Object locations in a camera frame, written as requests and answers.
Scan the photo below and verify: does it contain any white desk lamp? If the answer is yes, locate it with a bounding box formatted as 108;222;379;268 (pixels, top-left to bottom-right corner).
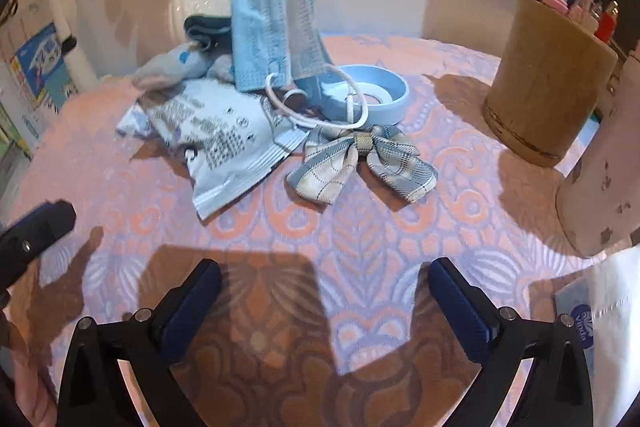
48;0;100;93

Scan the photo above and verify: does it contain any pink patterned table mat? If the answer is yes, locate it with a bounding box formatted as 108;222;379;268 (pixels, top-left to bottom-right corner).
10;36;587;426

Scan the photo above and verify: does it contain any light blue face mask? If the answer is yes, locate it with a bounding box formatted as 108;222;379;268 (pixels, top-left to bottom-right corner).
231;0;331;96

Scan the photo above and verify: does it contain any person left hand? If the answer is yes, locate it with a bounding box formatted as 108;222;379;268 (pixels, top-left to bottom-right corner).
11;337;58;427

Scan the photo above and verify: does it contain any dark teal folded cloth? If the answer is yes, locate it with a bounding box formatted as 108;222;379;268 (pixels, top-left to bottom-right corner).
183;14;232;52

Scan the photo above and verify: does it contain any light blue round bowl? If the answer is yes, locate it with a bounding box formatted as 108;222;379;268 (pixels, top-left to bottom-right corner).
319;64;411;126

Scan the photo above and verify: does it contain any wooden pen holder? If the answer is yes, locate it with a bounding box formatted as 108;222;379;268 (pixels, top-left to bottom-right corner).
482;0;617;168

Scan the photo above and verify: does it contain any plaid fabric bow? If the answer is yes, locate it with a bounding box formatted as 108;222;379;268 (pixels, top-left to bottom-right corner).
286;126;438;205

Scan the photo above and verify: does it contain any grey plush toy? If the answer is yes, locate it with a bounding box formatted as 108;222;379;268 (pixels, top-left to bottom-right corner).
131;43;235;91

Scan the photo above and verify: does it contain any pink lidded bin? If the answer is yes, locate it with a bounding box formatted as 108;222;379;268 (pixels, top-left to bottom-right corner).
556;50;640;257

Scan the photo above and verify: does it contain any white snack packet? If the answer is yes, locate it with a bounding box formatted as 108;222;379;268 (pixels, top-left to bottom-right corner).
116;78;308;221

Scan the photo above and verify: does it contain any white tissue pack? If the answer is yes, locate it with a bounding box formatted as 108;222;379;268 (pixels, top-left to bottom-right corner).
554;246;639;426

